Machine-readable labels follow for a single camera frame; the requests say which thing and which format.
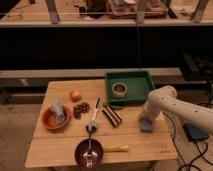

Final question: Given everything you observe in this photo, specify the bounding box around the blue grey sponge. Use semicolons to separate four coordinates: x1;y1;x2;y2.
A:
140;117;153;132

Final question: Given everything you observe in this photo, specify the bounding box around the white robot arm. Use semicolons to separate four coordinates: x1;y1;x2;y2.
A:
140;85;213;135

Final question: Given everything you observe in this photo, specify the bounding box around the green plastic tray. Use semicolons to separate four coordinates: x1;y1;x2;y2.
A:
105;71;155;106

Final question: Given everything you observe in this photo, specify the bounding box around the small white cup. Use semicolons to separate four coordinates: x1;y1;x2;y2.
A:
112;82;127;98

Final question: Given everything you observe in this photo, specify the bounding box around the dark red chocolate bar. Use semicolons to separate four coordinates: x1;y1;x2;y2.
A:
102;107;122;127

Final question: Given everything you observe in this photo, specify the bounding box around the small green lime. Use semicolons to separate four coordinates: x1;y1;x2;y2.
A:
102;102;109;107

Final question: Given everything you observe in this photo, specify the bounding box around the black power adapter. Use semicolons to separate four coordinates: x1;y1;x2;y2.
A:
183;123;209;141

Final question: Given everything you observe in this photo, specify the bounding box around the yellow corn cob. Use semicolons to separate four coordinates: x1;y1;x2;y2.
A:
104;145;130;152

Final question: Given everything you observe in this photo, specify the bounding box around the bunch of brown grapes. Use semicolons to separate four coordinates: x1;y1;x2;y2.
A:
73;102;90;119

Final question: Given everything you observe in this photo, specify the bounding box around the dark maroon bowl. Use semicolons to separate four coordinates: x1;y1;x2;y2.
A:
75;139;103;169

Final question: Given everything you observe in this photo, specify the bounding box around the orange fruit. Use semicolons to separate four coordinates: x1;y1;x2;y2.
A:
70;91;81;102

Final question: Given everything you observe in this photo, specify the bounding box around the crumpled clear plastic cup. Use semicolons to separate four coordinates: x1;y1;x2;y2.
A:
50;101;65;125

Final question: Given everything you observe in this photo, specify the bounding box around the orange clay bowl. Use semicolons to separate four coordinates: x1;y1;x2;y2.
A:
41;106;72;130

